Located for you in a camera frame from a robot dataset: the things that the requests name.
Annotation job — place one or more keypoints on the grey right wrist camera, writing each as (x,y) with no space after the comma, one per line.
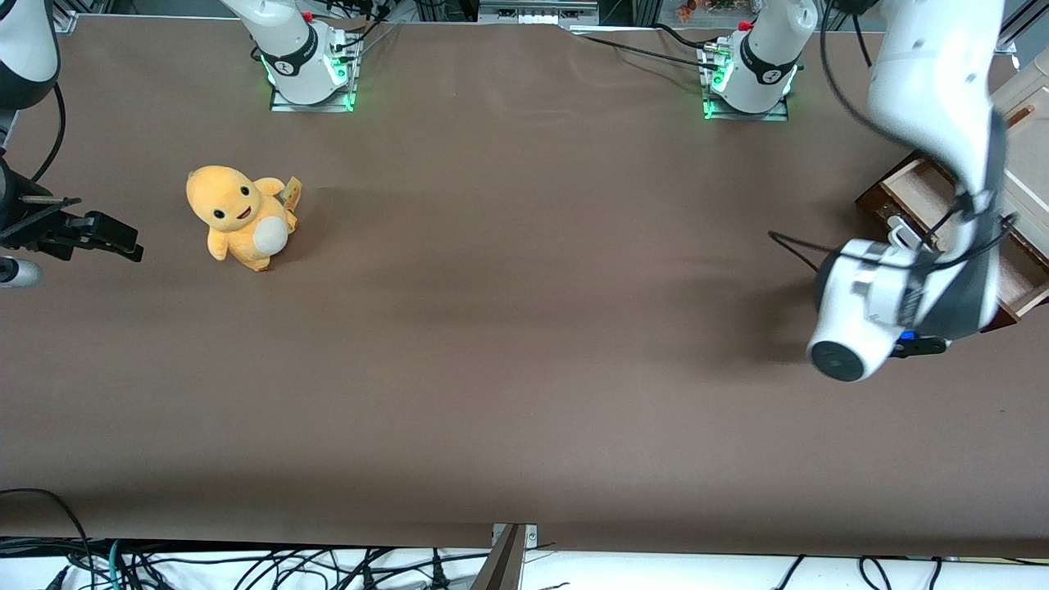
(16,273)

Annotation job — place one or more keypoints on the brown table cover sheet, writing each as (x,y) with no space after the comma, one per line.
(524,328)

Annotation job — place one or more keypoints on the cream wooden cabinet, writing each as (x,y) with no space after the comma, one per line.
(1028,164)

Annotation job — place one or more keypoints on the brown wooden drawer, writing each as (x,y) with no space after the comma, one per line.
(922,192)

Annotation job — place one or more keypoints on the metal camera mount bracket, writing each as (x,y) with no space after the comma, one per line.
(508,565)

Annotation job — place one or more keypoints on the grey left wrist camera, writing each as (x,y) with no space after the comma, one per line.
(903,236)

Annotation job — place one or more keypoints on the aluminium frame rail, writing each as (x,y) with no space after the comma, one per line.
(537,12)

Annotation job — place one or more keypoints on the yellow plush toy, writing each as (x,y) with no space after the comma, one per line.
(233,209)

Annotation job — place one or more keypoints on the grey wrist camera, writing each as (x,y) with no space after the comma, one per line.
(903,236)
(16,273)

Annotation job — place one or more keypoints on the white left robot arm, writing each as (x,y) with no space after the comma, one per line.
(934,98)

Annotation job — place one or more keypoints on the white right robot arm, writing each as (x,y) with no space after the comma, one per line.
(291,41)

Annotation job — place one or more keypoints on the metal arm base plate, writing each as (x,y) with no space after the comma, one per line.
(770,115)
(279,104)

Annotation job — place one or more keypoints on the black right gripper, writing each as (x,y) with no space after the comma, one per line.
(20,220)

